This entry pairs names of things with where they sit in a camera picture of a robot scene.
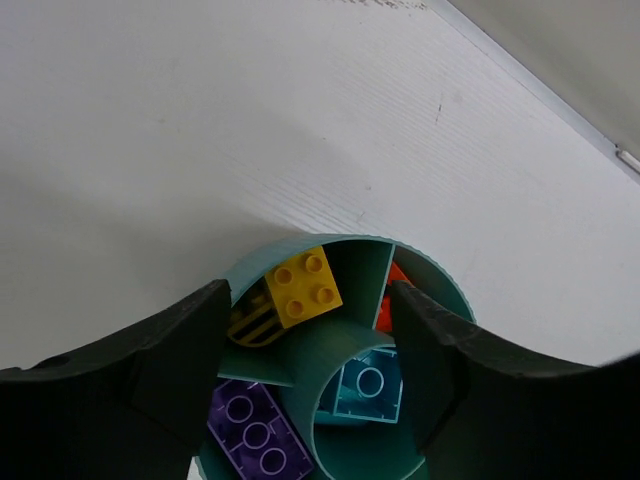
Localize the purple lego piece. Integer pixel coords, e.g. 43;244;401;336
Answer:
207;379;315;479

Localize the orange round lego ring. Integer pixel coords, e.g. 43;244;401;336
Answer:
374;261;414;334

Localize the yellow-orange square lego brick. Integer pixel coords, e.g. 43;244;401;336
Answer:
264;246;343;329

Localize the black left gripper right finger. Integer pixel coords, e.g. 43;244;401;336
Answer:
390;281;639;479

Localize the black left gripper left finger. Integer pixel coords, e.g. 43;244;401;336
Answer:
1;280;231;479

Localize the teal square lego brick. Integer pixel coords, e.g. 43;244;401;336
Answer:
316;347;403;425

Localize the white strip at back edge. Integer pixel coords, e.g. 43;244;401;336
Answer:
615;148;640;174

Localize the teal round divided container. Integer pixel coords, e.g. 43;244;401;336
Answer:
196;234;473;479

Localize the yellow lego brick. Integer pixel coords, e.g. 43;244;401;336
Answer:
227;280;285;348

